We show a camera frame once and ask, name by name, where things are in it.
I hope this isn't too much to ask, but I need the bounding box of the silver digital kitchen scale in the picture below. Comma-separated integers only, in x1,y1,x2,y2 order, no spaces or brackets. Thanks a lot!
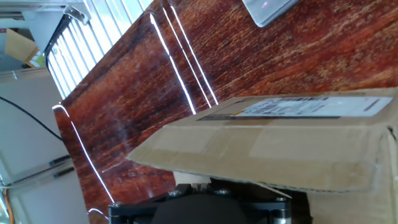
241,0,300,28

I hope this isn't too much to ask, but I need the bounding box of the brown cardboard shipping box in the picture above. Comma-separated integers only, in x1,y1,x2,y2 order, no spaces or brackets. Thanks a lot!
126,86,398,224

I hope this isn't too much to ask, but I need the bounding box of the brown cardboard piece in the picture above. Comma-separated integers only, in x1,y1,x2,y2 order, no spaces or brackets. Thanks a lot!
4,27,40,68

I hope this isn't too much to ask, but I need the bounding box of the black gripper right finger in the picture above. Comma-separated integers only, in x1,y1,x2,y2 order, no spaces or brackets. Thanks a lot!
214,186,292,224

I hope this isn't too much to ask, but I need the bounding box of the glossy wood-grain table mat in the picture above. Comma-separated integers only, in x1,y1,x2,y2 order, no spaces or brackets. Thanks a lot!
52,0,398,224

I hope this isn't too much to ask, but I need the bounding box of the silver corner bracket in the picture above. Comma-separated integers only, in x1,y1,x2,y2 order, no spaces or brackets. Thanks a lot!
63,4,92,26

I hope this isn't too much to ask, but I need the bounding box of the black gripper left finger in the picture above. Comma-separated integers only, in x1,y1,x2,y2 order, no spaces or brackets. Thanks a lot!
108,183,193,224

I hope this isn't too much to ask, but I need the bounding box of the thin orange cable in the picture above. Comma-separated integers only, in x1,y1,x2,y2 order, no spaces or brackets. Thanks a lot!
2,188,16,224

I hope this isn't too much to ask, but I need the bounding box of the white panel cabinet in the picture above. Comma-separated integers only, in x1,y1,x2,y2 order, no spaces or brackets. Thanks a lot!
0,68,91,224

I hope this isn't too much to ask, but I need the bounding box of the thin black cable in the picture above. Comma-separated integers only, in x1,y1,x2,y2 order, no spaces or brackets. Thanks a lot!
0,95,64,142

